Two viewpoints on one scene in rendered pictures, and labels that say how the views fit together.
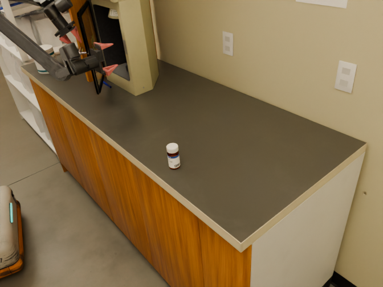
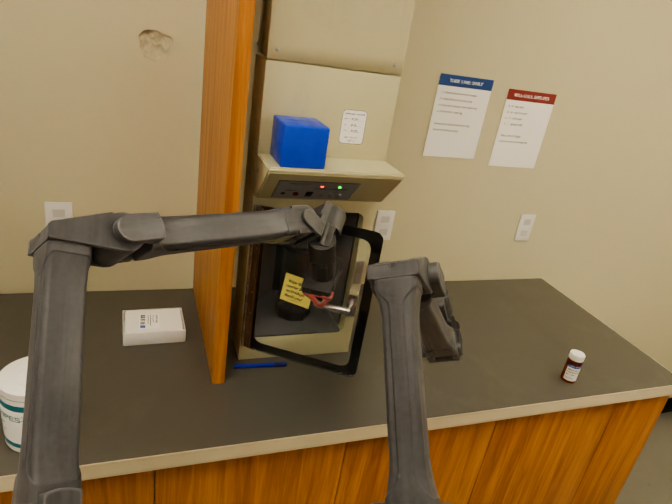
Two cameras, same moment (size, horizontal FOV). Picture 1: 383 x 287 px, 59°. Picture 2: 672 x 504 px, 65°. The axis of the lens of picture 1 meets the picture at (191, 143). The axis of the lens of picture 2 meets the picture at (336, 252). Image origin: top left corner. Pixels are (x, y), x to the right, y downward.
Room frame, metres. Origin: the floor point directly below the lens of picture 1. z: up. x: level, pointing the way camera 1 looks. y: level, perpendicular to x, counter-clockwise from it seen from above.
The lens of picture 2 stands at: (1.41, 1.55, 1.82)
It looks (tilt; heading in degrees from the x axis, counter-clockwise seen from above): 24 degrees down; 284
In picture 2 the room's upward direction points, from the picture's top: 10 degrees clockwise
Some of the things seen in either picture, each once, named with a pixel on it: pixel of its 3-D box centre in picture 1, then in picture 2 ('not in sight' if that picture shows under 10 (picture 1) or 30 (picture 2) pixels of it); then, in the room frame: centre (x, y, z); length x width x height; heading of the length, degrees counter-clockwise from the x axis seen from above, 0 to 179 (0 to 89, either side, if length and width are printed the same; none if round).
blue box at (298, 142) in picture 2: not in sight; (298, 141); (1.80, 0.46, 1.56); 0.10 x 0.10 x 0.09; 37
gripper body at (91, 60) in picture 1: (91, 62); not in sight; (1.44, 0.40, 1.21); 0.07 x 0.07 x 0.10; 38
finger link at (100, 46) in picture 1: (104, 49); not in sight; (1.48, 0.34, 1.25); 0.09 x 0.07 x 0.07; 128
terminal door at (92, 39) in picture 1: (92, 46); (308, 294); (1.73, 0.46, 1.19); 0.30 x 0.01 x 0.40; 3
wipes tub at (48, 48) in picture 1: (45, 58); (38, 402); (2.13, 0.88, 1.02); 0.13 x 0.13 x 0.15
